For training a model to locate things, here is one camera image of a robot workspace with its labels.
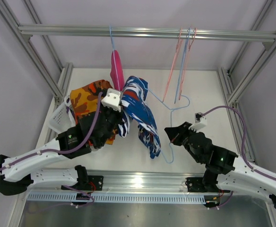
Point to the blue white patterned trousers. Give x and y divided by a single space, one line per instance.
134 107

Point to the slotted cable duct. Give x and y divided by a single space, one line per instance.
117 198

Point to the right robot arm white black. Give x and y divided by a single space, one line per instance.
225 170

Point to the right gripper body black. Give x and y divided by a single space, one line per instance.
185 142

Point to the blue hanger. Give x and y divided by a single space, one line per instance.
171 121
182 66

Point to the aluminium hanging rail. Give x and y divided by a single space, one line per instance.
143 32

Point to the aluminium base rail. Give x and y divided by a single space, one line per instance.
140 182

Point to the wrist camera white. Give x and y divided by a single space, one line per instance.
112 99
200 122

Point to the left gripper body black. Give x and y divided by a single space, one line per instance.
111 117

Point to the right aluminium frame post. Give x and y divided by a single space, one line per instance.
250 86

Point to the pink trousers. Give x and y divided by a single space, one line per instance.
117 71

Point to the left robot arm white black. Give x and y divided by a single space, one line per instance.
18 174

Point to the aluminium frame post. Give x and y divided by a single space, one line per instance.
250 86
27 86

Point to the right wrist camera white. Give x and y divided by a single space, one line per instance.
200 122

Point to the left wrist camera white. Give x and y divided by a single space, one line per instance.
112 99

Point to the pink hanger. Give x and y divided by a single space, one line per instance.
178 46
191 41

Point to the purple grey patterned trousers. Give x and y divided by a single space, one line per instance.
69 109

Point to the orange patterned trousers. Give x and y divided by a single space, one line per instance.
85 101

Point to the white plastic basket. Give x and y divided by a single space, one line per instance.
59 120

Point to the left aluminium frame post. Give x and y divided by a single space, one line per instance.
27 86

